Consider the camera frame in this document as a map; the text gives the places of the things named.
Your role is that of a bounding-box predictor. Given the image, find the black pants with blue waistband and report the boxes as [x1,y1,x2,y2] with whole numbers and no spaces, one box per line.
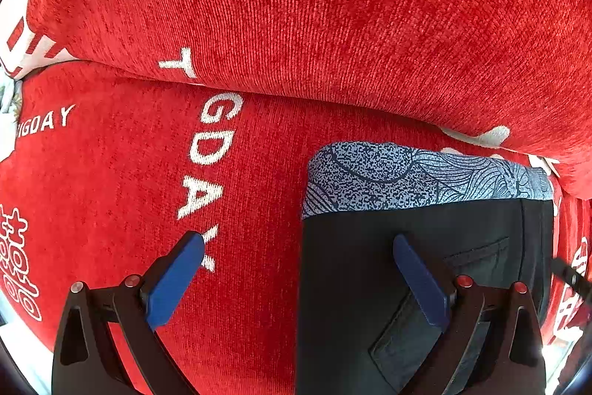
[296,142,554,394]

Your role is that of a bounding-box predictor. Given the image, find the red bedspread with white lettering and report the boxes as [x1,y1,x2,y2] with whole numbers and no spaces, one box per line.
[1,62,591,394]

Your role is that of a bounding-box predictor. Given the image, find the red pillow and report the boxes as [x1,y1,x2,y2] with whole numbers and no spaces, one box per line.
[1,0,591,200]

